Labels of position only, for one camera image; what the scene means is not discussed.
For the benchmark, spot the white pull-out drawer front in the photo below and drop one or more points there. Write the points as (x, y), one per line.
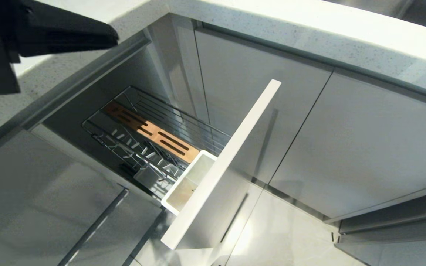
(220, 166)

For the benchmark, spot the wooden slotted knife holder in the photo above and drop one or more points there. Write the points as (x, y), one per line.
(154, 133)

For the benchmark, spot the steel utensil cup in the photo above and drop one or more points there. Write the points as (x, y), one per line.
(150, 177)

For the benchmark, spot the grey glossy cabinet door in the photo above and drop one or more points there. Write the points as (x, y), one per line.
(242, 96)
(364, 147)

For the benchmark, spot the white plastic drip tray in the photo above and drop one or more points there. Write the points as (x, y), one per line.
(192, 177)

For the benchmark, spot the steel sink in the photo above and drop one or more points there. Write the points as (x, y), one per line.
(394, 9)

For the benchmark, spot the grey lower drawer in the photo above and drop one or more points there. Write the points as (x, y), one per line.
(398, 236)

